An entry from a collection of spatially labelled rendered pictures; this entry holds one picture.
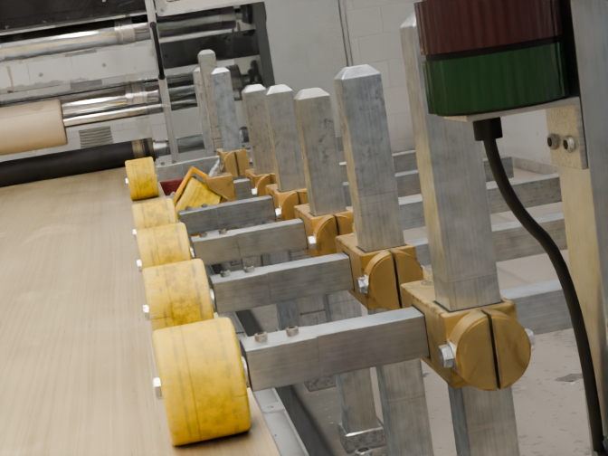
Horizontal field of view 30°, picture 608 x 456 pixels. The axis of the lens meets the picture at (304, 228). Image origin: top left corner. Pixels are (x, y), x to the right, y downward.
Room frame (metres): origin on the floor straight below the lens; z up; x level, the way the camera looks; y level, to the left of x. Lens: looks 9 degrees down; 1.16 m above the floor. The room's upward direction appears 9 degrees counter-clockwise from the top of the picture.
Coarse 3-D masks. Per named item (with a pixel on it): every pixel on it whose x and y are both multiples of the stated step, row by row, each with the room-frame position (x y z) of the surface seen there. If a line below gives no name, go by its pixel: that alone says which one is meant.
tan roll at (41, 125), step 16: (0, 112) 2.96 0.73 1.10; (16, 112) 2.96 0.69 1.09; (32, 112) 2.96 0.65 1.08; (48, 112) 2.96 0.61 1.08; (80, 112) 3.02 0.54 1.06; (96, 112) 3.02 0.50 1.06; (112, 112) 3.02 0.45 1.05; (128, 112) 3.03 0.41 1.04; (144, 112) 3.04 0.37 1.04; (160, 112) 3.05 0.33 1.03; (0, 128) 2.94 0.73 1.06; (16, 128) 2.94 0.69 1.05; (32, 128) 2.95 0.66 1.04; (48, 128) 2.96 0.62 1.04; (64, 128) 3.03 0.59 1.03; (0, 144) 2.94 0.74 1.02; (16, 144) 2.95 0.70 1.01; (32, 144) 2.96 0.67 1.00; (48, 144) 2.98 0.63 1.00; (64, 144) 3.00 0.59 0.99
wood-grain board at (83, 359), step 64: (0, 192) 2.86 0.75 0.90; (64, 192) 2.61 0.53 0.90; (128, 192) 2.40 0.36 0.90; (0, 256) 1.75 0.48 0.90; (64, 256) 1.66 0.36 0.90; (128, 256) 1.57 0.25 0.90; (0, 320) 1.26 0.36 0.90; (64, 320) 1.21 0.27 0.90; (128, 320) 1.16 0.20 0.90; (0, 384) 0.98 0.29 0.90; (64, 384) 0.95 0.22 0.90; (128, 384) 0.92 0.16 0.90; (0, 448) 0.80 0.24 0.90; (64, 448) 0.78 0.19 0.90; (128, 448) 0.75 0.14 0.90; (192, 448) 0.73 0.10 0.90; (256, 448) 0.71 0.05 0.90
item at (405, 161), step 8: (400, 152) 1.81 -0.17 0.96; (408, 152) 1.80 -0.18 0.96; (400, 160) 1.79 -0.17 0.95; (408, 160) 1.79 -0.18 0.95; (416, 160) 1.79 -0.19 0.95; (344, 168) 1.77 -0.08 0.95; (400, 168) 1.79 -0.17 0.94; (408, 168) 1.79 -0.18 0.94; (416, 168) 1.79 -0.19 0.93; (344, 176) 1.77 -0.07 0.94; (240, 184) 1.75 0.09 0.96; (248, 184) 1.75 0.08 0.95; (240, 192) 1.75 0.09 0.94; (248, 192) 1.75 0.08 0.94
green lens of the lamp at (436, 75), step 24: (528, 48) 0.46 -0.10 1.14; (552, 48) 0.46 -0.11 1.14; (432, 72) 0.47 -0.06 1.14; (456, 72) 0.46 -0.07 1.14; (480, 72) 0.46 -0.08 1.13; (504, 72) 0.46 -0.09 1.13; (528, 72) 0.46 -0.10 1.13; (552, 72) 0.46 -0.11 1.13; (432, 96) 0.48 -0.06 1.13; (456, 96) 0.46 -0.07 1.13; (480, 96) 0.46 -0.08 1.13; (504, 96) 0.46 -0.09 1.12; (528, 96) 0.46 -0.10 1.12; (552, 96) 0.46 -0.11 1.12
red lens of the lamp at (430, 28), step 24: (432, 0) 0.47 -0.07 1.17; (456, 0) 0.46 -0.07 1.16; (480, 0) 0.46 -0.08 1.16; (504, 0) 0.46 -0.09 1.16; (528, 0) 0.46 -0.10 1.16; (552, 0) 0.47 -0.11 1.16; (432, 24) 0.47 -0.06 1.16; (456, 24) 0.46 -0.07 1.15; (480, 24) 0.46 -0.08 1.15; (504, 24) 0.46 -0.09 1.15; (528, 24) 0.46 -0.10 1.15; (552, 24) 0.47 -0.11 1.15; (432, 48) 0.47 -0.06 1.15; (456, 48) 0.46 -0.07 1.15
